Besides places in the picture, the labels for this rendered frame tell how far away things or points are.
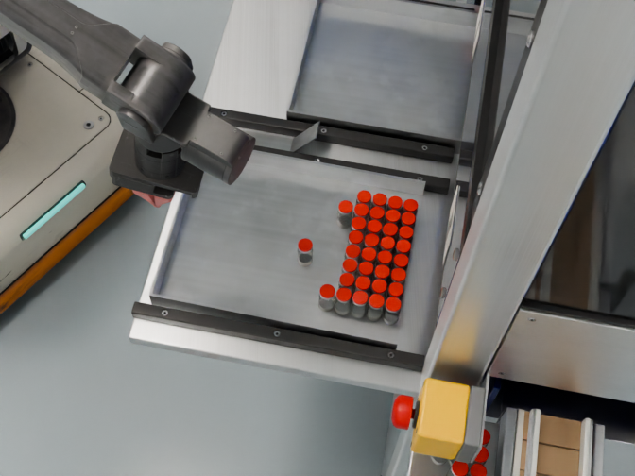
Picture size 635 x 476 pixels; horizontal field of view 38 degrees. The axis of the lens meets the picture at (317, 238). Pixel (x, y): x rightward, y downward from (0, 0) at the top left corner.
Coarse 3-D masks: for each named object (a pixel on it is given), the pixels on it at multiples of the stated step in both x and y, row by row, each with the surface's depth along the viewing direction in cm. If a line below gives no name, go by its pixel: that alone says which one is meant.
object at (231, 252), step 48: (240, 192) 137; (288, 192) 138; (336, 192) 138; (384, 192) 138; (192, 240) 133; (240, 240) 133; (288, 240) 134; (336, 240) 134; (192, 288) 130; (240, 288) 130; (288, 288) 130; (336, 288) 130; (336, 336) 125; (384, 336) 127
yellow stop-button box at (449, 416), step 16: (432, 384) 108; (448, 384) 108; (464, 384) 108; (432, 400) 107; (448, 400) 107; (464, 400) 107; (480, 400) 107; (416, 416) 108; (432, 416) 106; (448, 416) 106; (464, 416) 106; (480, 416) 106; (416, 432) 106; (432, 432) 105; (448, 432) 105; (464, 432) 106; (480, 432) 105; (416, 448) 109; (432, 448) 108; (448, 448) 107; (464, 448) 106
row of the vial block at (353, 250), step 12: (360, 192) 132; (360, 204) 131; (360, 216) 131; (360, 228) 130; (348, 240) 130; (360, 240) 129; (348, 252) 128; (360, 252) 132; (348, 264) 127; (348, 276) 126; (348, 288) 126; (336, 300) 126; (348, 300) 125; (336, 312) 128; (348, 312) 128
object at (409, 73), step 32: (320, 0) 155; (352, 0) 154; (384, 0) 152; (320, 32) 153; (352, 32) 153; (384, 32) 153; (416, 32) 153; (448, 32) 153; (320, 64) 149; (352, 64) 149; (384, 64) 150; (416, 64) 150; (448, 64) 150; (320, 96) 146; (352, 96) 146; (384, 96) 146; (416, 96) 147; (448, 96) 147; (352, 128) 141; (384, 128) 140; (416, 128) 144; (448, 128) 144
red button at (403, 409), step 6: (402, 396) 109; (408, 396) 110; (396, 402) 109; (402, 402) 108; (408, 402) 109; (396, 408) 108; (402, 408) 108; (408, 408) 108; (396, 414) 108; (402, 414) 108; (408, 414) 108; (414, 414) 109; (396, 420) 108; (402, 420) 108; (408, 420) 108; (396, 426) 109; (402, 426) 109; (408, 426) 108
